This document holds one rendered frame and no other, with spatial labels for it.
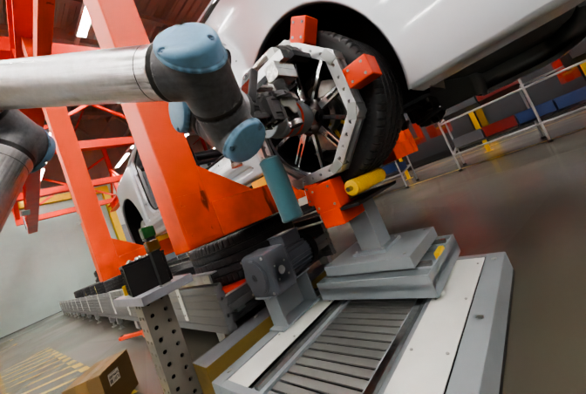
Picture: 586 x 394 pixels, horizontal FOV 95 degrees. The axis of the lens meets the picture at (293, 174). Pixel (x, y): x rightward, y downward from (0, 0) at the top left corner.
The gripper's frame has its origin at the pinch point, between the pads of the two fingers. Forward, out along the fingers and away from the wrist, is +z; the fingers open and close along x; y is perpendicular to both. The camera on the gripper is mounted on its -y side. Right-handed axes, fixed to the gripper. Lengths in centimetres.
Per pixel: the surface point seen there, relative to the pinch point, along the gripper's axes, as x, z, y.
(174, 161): -60, -12, -6
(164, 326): -73, -32, 54
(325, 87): -12.0, 43.8, -13.4
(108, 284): -366, 2, 38
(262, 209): -60, 22, 27
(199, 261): -100, 0, 40
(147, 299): -54, -39, 39
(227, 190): -62, 8, 12
